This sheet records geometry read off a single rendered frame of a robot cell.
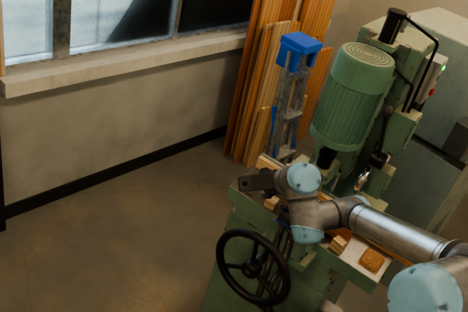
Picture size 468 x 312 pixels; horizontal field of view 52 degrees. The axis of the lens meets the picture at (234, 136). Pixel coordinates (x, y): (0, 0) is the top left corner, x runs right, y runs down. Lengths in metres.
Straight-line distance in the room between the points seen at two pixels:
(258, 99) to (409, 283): 2.39
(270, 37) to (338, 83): 1.56
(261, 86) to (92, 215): 1.31
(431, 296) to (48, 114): 2.07
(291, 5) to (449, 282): 2.62
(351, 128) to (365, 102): 0.10
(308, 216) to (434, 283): 0.39
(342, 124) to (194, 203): 1.65
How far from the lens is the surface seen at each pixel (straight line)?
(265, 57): 3.05
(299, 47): 2.42
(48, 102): 2.52
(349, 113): 1.50
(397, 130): 1.75
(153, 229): 2.80
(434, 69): 1.76
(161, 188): 3.06
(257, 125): 3.20
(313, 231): 1.16
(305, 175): 1.14
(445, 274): 0.89
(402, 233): 1.11
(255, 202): 1.72
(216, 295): 2.12
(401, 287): 0.90
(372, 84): 1.47
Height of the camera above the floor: 2.00
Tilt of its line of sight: 33 degrees down
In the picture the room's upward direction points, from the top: 15 degrees clockwise
